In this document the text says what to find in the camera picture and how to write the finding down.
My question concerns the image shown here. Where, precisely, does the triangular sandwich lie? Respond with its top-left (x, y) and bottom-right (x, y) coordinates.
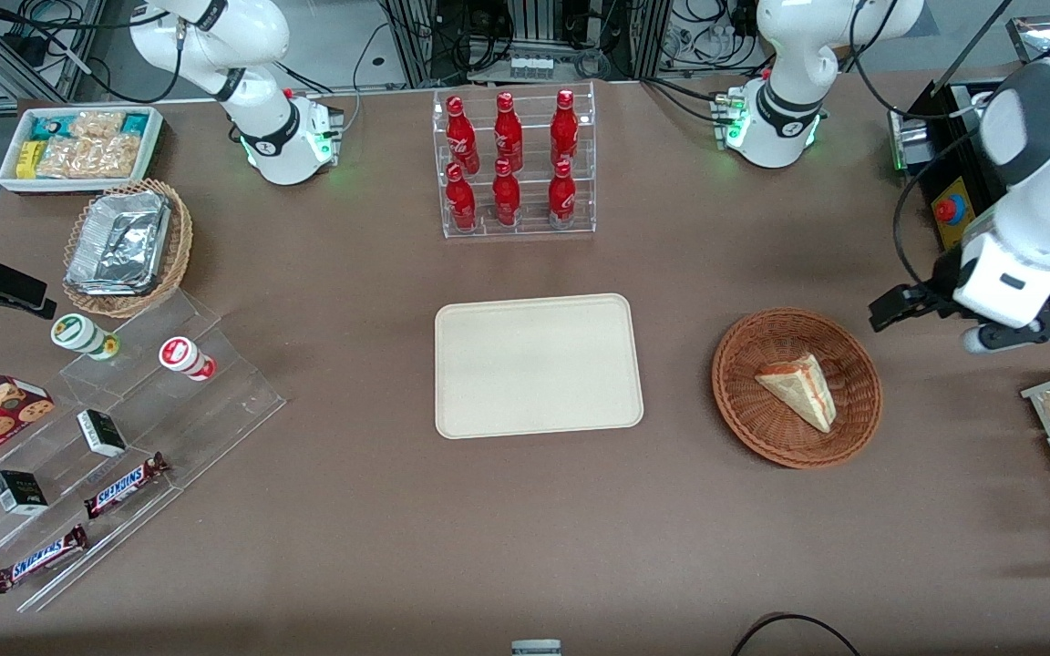
top-left (754, 354), bottom-right (839, 435)

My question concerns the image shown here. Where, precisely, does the aluminium foil tray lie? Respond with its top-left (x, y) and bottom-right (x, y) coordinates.
top-left (66, 189), bottom-right (171, 296)

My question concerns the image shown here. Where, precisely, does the light wicker basket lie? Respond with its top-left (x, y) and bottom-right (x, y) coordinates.
top-left (62, 178), bottom-right (194, 319)

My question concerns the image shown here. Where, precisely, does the brown wicker basket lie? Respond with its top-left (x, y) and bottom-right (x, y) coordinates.
top-left (711, 307), bottom-right (883, 470)

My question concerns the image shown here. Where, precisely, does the beige plastic tray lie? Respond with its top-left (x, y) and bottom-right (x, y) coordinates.
top-left (434, 292), bottom-right (645, 441)

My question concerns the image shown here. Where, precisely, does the green lidded cup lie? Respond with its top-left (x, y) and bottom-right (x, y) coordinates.
top-left (50, 313), bottom-right (121, 362)

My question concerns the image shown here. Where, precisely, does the white rectangular snack bin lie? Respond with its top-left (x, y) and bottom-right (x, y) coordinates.
top-left (0, 106), bottom-right (165, 195)

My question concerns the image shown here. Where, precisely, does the black food warmer machine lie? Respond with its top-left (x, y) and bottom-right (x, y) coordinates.
top-left (887, 16), bottom-right (1050, 321)

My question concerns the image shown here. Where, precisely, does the large clear cracker bag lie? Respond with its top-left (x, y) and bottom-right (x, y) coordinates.
top-left (36, 135), bottom-right (141, 180)

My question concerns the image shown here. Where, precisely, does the small black box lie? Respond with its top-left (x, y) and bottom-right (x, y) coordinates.
top-left (0, 469), bottom-right (50, 517)
top-left (76, 409), bottom-right (129, 458)

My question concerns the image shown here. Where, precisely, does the red lidded cup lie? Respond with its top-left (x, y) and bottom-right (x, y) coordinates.
top-left (158, 336), bottom-right (217, 383)

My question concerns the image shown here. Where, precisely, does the small clear cracker bag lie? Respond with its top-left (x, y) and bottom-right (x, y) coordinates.
top-left (68, 110), bottom-right (126, 139)

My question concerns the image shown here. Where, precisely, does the Snickers bar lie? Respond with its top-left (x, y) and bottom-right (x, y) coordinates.
top-left (84, 452), bottom-right (171, 520)
top-left (0, 524), bottom-right (89, 595)

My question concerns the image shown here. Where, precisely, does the clear acrylic stepped shelf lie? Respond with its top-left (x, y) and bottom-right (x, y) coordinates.
top-left (0, 289), bottom-right (288, 614)

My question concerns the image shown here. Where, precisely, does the red cola bottle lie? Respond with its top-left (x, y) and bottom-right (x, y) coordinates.
top-left (491, 159), bottom-right (523, 228)
top-left (445, 162), bottom-right (479, 231)
top-left (547, 159), bottom-right (578, 230)
top-left (493, 91), bottom-right (525, 172)
top-left (445, 95), bottom-right (481, 175)
top-left (550, 88), bottom-right (580, 168)

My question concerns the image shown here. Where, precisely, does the clear acrylic bottle rack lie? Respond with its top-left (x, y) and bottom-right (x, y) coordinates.
top-left (431, 81), bottom-right (598, 241)

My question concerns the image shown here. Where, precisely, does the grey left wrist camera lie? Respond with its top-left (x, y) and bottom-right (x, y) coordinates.
top-left (962, 308), bottom-right (1050, 355)

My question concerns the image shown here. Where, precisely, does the black cable loop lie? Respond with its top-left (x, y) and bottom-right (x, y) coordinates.
top-left (729, 612), bottom-right (864, 656)

